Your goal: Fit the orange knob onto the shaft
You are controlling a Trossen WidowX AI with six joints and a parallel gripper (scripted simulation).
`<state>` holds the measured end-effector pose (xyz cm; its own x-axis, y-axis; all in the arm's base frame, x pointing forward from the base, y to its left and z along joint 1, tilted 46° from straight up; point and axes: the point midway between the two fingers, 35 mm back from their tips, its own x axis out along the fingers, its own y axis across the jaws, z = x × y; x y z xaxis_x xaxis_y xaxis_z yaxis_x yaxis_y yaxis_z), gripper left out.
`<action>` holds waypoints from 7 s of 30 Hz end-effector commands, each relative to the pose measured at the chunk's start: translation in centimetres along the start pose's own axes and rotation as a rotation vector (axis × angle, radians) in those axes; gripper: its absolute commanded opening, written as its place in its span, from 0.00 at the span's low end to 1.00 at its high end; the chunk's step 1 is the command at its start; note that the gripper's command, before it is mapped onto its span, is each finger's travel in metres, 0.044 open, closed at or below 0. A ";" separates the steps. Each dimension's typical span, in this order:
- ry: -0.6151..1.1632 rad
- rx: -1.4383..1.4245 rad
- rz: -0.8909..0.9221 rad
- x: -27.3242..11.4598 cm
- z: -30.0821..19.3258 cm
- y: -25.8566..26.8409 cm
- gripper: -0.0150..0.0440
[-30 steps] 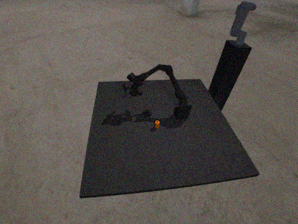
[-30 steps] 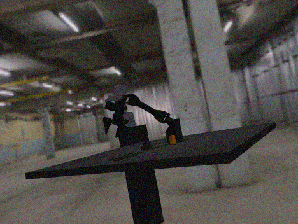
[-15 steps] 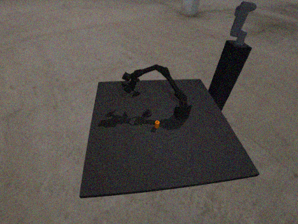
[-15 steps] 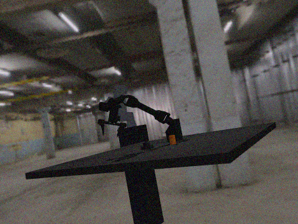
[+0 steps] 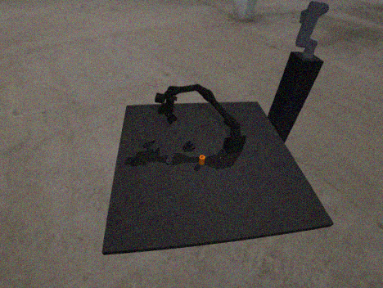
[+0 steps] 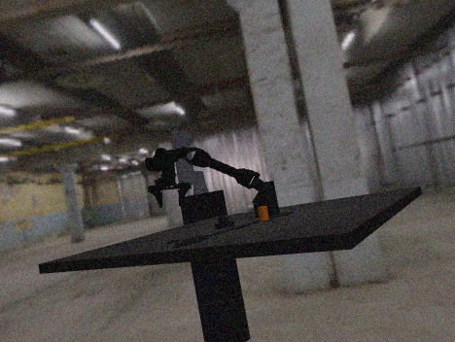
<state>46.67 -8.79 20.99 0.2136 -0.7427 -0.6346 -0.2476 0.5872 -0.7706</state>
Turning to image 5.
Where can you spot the orange knob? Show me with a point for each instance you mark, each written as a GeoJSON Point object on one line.
{"type": "Point", "coordinates": [201, 159]}

